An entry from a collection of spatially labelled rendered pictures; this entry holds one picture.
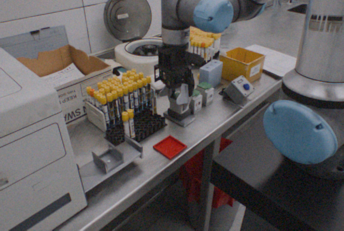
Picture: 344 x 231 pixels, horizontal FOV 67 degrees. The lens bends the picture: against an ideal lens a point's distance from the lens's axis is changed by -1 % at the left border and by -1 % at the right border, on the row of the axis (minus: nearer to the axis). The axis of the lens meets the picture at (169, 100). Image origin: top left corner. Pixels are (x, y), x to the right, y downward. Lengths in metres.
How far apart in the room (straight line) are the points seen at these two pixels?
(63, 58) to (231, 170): 0.77
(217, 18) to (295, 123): 0.26
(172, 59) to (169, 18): 0.11
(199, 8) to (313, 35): 0.25
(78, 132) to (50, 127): 0.37
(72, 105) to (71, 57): 0.31
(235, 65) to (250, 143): 0.45
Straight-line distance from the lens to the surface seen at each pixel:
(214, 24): 0.57
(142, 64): 0.97
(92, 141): 0.80
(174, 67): 0.72
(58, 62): 1.10
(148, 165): 0.70
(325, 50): 0.42
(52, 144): 0.50
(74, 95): 0.84
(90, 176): 0.65
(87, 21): 1.20
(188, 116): 0.84
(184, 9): 0.61
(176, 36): 0.68
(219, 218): 1.46
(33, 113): 0.45
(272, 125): 0.48
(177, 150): 0.74
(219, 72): 1.01
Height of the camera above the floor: 1.38
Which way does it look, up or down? 32 degrees down
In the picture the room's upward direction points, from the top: straight up
